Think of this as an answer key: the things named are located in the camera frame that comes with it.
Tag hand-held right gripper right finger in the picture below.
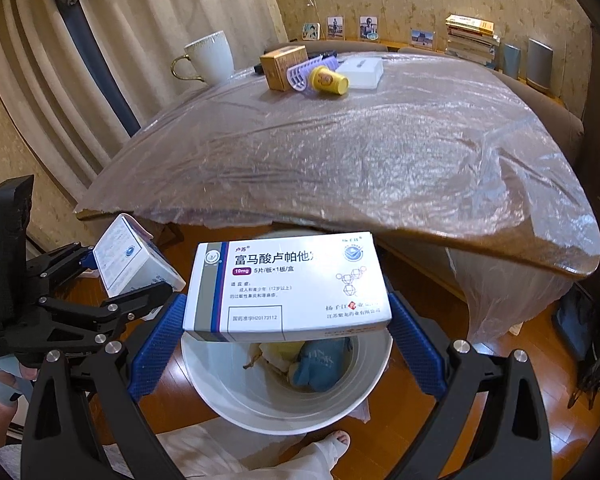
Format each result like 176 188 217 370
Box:
386 290 556 480

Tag stack of books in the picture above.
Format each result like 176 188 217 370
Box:
445 14 501 68

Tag person's white trousers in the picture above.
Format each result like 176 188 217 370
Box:
155 420 331 480

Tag blue crumpled packet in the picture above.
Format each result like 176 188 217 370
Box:
287 342 353 391

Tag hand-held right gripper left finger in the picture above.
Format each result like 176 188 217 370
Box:
20 292 188 480

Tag white trash bin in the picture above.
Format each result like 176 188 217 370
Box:
180 229 395 436

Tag white purple-striped medicine box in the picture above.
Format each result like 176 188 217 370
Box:
182 231 393 343

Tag white mug with gold handle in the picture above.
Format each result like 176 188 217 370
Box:
171 31 233 86

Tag person's foot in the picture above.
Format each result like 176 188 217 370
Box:
300 430 352 480

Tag grey speaker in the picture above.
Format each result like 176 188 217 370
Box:
525 38 554 92
502 42 522 79

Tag yellow paper cup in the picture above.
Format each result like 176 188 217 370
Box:
307 66 350 97

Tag yellow crumpled wrapper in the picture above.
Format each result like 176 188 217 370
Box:
260 342 301 367

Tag clear plastic table cover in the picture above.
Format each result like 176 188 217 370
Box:
75 52 600 346

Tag white square box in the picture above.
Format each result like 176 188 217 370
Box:
337 57 385 88

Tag brown cardboard box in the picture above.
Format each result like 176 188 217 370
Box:
259 46 308 92

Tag pale patterned curtain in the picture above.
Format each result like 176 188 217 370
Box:
0 0 276 241

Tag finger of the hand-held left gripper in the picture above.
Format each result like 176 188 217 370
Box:
25 282 178 361
27 242 101 306

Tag dark bag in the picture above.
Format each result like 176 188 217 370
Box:
552 285 600 396

